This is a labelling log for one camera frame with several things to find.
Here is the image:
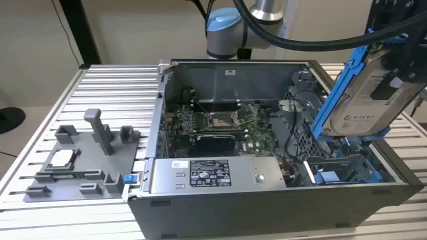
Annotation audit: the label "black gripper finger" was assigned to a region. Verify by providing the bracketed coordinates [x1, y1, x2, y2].
[388, 36, 427, 84]

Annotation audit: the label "hard disk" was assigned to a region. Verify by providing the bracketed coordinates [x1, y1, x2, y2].
[310, 27, 427, 143]

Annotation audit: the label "grey metal disk bay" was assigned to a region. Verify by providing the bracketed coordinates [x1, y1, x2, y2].
[268, 98, 335, 161]

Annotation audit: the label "blue disk carrier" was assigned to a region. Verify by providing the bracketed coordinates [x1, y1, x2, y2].
[315, 171, 342, 186]

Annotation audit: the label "metal socket cover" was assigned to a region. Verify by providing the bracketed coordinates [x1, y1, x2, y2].
[235, 104, 262, 126]

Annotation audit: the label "green motherboard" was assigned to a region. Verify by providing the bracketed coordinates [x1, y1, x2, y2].
[163, 99, 284, 161]

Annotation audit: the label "silver power supply unit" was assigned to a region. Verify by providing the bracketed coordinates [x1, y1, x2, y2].
[148, 156, 288, 195]

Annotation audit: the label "CPU socket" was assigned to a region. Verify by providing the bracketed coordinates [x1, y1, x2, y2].
[204, 111, 242, 131]

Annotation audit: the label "black graphics card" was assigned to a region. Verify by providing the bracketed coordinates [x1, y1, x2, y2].
[194, 133, 236, 157]

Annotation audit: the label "black open PC case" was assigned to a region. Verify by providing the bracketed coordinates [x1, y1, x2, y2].
[127, 58, 426, 238]

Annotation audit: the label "grey parts rack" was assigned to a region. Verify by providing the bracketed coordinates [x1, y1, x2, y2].
[21, 108, 150, 203]

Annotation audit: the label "green RAM stick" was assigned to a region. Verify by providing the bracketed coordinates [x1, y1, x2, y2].
[36, 170, 102, 179]

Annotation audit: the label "silver CPU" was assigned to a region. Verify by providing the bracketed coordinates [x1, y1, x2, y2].
[46, 150, 75, 168]

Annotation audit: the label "black round base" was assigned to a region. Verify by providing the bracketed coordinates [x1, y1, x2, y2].
[0, 106, 27, 134]

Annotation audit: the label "black background cables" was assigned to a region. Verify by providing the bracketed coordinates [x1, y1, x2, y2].
[190, 0, 222, 24]

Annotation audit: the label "black upright post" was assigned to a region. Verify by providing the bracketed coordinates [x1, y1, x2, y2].
[59, 0, 103, 65]

